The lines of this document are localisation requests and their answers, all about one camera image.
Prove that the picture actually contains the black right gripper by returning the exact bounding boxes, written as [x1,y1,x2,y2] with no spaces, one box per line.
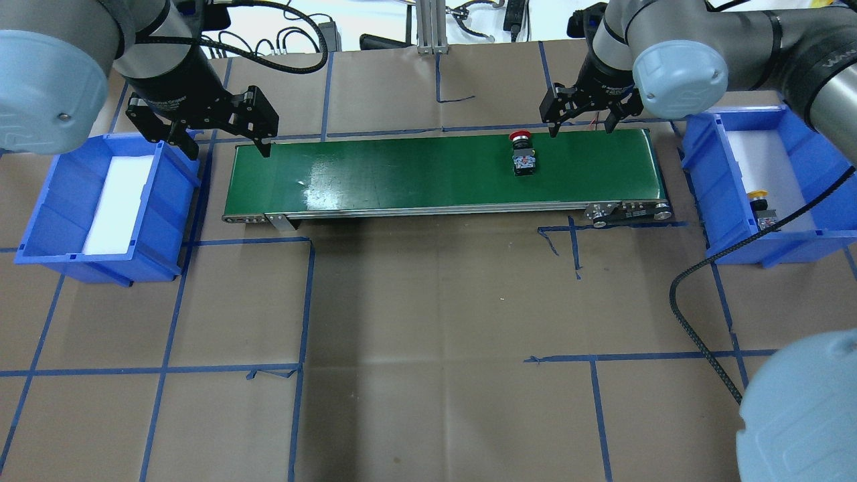
[540,57,643,138]

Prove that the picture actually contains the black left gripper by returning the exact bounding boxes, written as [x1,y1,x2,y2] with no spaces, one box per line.
[125,57,279,161]

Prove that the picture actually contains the red push button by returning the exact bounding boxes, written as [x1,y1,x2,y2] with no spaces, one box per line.
[509,129,536,176]

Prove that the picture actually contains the yellow push button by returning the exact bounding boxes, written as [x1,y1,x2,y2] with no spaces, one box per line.
[747,189,779,232]

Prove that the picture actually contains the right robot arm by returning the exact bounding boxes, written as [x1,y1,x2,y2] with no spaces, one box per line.
[540,1,855,481]

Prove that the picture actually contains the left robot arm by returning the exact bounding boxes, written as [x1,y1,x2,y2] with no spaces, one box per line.
[1,1,279,158]

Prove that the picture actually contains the green conveyor belt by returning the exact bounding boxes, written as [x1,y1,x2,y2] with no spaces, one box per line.
[222,129,674,231]

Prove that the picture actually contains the blue source bin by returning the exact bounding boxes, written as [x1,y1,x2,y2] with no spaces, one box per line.
[15,134,201,287]

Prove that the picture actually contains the white foam pad destination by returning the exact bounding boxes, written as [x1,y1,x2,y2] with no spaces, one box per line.
[726,129,806,220]

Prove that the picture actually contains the aluminium frame post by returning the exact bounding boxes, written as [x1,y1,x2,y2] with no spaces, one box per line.
[415,0,448,55]

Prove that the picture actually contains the black braided cable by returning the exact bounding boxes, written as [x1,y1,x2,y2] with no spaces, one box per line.
[670,173,857,406]

